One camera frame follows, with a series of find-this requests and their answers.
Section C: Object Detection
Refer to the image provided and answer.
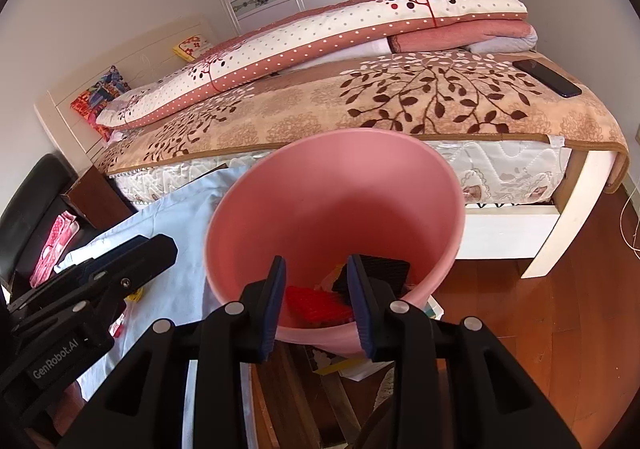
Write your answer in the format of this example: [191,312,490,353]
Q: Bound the dark brown nightstand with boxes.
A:
[60,165,138,230]

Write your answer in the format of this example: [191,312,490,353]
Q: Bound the black foam fruit net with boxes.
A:
[331,255,411,297]

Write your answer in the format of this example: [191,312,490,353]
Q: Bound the pink plastic bucket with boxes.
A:
[205,129,467,357]

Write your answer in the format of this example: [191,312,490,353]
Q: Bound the red foam fruit net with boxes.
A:
[285,285,356,327]

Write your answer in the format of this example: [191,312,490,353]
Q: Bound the light blue tablecloth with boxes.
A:
[52,166,261,449]

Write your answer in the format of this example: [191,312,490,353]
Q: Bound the yellow patterned box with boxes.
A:
[172,35,216,62]

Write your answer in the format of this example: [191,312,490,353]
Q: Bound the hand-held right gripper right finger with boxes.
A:
[346,254,583,449]

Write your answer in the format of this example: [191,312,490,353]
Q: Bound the white quilted mattress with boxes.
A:
[112,139,573,210]

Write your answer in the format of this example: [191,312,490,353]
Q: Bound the white cable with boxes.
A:
[617,189,640,260]

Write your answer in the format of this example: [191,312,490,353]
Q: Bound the black leather chair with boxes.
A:
[0,154,101,315]

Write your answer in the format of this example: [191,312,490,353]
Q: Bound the white yellow papers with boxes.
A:
[305,346,396,384]

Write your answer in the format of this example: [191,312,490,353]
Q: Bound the polka dot tree quilt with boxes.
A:
[96,0,528,130]

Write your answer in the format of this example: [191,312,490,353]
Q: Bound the black smartphone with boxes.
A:
[512,58,583,98]

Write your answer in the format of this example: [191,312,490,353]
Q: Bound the colourful printed pillow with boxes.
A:
[70,66,132,142]

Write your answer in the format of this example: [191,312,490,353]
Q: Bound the bed with patterned quilts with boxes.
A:
[34,15,626,280]

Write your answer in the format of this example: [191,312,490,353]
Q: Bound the pink folded blanket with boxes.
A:
[390,18,538,54]

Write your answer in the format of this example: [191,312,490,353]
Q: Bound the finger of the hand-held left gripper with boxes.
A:
[7,234,179,330]
[52,235,151,280]

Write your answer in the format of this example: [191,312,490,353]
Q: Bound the pink dotted cloth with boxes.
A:
[29,211,81,289]

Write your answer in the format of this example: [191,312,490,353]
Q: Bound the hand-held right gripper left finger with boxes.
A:
[57,255,288,449]

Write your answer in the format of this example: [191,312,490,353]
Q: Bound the brown leaf pattern blanket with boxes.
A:
[95,49,628,194]

